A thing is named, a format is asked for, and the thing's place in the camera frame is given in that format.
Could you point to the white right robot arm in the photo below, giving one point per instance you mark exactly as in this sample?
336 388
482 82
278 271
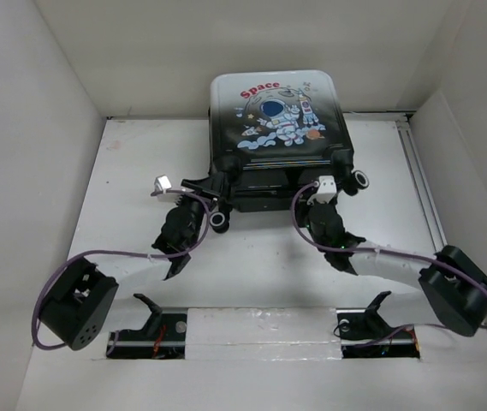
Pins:
452 284

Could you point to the black suitcase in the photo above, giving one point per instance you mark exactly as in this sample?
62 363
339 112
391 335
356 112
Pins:
272 133

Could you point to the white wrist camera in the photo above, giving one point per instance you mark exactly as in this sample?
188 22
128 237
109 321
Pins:
326 191
162 185

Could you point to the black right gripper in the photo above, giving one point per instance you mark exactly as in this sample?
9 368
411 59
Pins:
314 204

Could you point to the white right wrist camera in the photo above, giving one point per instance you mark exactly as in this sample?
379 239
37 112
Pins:
326 191

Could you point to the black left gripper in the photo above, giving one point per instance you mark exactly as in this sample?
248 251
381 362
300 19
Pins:
211 193

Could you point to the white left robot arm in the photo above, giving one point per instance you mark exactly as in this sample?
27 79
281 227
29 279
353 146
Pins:
88 294

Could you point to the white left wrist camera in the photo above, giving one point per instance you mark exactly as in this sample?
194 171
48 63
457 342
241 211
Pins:
162 185

